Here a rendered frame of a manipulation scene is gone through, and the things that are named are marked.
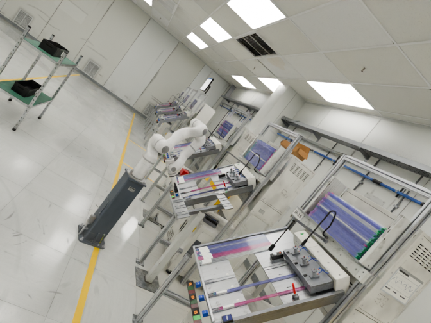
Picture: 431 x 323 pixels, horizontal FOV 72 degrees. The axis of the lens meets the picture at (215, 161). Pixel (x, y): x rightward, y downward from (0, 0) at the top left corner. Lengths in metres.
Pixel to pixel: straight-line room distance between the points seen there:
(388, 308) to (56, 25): 11.33
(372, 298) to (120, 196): 1.96
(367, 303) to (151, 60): 10.41
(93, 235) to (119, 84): 8.96
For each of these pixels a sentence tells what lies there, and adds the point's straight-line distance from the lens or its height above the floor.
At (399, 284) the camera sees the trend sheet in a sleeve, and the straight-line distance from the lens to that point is 2.04.
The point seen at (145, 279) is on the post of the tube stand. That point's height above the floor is 0.01.
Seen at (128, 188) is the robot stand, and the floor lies 0.60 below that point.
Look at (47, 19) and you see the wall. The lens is 11.87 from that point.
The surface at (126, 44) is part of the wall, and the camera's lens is 11.43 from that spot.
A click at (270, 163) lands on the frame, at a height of 1.52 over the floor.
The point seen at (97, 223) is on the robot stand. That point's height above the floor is 0.19.
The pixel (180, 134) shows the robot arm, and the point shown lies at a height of 1.24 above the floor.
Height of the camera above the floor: 1.50
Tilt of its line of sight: 6 degrees down
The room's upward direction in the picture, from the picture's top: 38 degrees clockwise
